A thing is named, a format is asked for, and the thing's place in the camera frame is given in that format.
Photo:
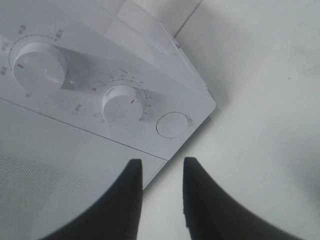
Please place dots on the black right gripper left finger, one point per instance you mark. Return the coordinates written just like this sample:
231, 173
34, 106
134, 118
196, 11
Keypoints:
115, 215

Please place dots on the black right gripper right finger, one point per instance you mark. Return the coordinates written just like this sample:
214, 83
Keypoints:
211, 214

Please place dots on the white microwave door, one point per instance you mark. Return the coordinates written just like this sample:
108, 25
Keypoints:
51, 172

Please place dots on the lower white timer knob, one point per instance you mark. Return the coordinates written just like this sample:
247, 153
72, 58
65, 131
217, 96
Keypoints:
122, 105

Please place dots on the white microwave oven body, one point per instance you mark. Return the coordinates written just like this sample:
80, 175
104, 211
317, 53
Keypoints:
106, 43

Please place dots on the upper white power knob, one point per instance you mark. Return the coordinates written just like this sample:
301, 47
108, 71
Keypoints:
40, 65

